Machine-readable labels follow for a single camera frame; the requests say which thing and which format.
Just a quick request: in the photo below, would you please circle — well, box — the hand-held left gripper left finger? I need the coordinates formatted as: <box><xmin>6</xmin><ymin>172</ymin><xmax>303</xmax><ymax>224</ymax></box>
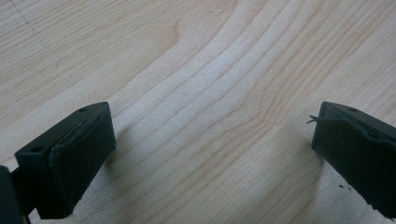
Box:
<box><xmin>14</xmin><ymin>101</ymin><xmax>117</xmax><ymax>220</ymax></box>

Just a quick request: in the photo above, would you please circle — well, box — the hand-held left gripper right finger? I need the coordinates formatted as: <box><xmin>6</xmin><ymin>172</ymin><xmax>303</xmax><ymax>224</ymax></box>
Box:
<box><xmin>306</xmin><ymin>101</ymin><xmax>396</xmax><ymax>220</ymax></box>

